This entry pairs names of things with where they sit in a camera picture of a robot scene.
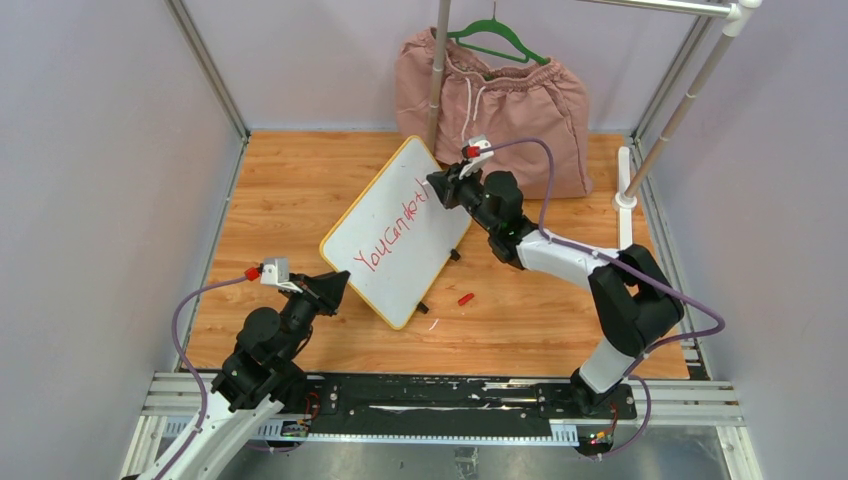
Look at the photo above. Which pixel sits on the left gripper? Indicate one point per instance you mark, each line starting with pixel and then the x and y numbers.
pixel 329 289

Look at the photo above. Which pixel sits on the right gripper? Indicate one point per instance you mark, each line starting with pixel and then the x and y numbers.
pixel 447 185

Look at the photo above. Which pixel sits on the yellow framed whiteboard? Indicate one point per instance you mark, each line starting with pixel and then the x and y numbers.
pixel 396 238

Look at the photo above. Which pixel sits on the red marker cap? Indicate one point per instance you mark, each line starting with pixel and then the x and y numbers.
pixel 465 299

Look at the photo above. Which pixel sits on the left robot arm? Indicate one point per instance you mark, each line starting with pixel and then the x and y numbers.
pixel 259 379

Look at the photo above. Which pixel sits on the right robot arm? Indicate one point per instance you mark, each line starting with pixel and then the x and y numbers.
pixel 631 295

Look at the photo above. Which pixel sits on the pink shorts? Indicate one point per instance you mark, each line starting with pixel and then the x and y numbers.
pixel 538 114

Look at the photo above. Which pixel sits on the green clothes hanger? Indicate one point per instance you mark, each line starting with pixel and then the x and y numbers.
pixel 518 53

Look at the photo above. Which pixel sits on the clothes rack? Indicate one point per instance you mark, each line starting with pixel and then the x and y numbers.
pixel 633 167

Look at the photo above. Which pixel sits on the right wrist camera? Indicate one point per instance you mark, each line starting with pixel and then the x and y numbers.
pixel 475 153

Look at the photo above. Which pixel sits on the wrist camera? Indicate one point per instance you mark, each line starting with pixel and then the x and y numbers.
pixel 475 153
pixel 275 272

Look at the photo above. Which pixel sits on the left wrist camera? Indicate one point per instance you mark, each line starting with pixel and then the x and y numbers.
pixel 275 272

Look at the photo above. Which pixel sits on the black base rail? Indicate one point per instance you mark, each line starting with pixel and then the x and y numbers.
pixel 449 407

